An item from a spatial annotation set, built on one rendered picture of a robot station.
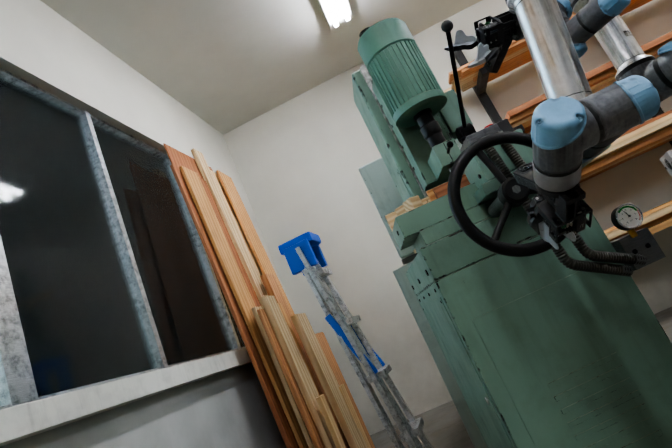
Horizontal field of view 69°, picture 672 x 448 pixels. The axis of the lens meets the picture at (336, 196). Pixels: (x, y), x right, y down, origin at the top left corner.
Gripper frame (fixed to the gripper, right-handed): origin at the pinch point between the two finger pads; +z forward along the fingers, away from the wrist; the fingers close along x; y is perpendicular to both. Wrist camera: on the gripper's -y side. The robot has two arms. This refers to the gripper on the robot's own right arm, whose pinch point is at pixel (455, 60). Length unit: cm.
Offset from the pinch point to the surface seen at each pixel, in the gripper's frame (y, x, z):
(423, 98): -6.4, 2.2, 12.4
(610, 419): -53, 83, 11
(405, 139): -22.6, -4.7, 18.9
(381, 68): 0.4, -12.3, 18.8
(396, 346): -252, -82, 44
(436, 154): -19.0, 13.2, 15.6
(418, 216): -19.0, 33.7, 30.3
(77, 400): -36, 30, 138
